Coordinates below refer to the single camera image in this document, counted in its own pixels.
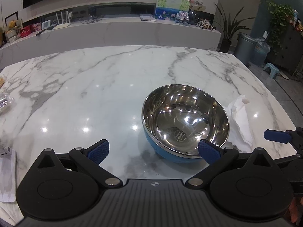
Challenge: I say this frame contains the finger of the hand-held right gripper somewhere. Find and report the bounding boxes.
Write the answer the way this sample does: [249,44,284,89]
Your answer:
[263,127,303,157]
[279,154,303,171]

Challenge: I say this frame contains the black picture frame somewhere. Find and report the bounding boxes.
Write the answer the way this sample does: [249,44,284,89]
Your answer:
[5,11,19,28]

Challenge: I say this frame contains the lotus painting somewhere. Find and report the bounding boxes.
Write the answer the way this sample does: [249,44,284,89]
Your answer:
[155,0,191,21]

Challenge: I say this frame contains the round paper fan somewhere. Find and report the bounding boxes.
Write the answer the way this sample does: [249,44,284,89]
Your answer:
[188,0,206,11]

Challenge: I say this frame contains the grey trash can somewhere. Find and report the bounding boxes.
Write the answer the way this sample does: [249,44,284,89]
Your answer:
[234,32,257,67]

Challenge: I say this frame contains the red box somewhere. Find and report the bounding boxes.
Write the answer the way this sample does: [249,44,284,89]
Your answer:
[20,26,33,38]

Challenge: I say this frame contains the black remote control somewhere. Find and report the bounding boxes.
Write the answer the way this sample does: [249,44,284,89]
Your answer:
[35,27,54,37]

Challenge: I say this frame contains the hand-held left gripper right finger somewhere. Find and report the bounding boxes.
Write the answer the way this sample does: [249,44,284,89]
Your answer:
[185,138,280,188]

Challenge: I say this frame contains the grey laptop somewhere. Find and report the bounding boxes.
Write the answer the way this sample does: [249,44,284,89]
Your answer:
[139,13,157,22]

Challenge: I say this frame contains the blue water jug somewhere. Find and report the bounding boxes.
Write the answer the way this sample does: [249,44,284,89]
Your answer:
[251,37,270,68]

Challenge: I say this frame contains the blue glass jar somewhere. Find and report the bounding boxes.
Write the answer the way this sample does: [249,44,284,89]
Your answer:
[189,9,198,25]

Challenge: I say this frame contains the steel bowl with blue outside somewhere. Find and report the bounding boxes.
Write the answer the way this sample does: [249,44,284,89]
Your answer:
[141,84,230,163]

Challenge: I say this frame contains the clear plastic packet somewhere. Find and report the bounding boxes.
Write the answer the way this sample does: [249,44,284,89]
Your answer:
[0,95,15,114]

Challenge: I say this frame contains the potted plant with long leaves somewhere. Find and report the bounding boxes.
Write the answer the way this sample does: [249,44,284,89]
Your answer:
[213,2,252,53]

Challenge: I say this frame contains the white router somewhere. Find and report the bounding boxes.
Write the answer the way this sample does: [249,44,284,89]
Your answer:
[52,11,73,30]

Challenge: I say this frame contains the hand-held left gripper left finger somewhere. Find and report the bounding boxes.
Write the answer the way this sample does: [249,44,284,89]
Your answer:
[31,139,122,188]

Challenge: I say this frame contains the leafy pothos plant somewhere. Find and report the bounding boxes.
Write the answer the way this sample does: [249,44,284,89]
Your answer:
[266,0,294,55]

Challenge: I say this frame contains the teddy bear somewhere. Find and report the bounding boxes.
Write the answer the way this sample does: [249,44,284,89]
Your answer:
[6,20,18,34]

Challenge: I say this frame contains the colourful photo box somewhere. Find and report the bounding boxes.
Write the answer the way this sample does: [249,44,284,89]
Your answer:
[175,12,190,25]

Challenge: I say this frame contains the dark drawer cabinet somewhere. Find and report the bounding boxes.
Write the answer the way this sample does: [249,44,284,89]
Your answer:
[267,24,303,76]

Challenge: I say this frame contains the black and white cow figurines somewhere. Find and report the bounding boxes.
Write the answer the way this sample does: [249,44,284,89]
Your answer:
[196,18,216,30]

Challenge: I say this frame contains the small green stool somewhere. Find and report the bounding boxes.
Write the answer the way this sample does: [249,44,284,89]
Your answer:
[263,62,280,79]

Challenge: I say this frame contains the white cloth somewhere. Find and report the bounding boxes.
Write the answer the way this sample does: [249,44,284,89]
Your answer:
[224,95,254,153]

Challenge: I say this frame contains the white marble media console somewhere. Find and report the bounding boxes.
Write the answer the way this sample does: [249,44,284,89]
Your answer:
[0,2,222,54]

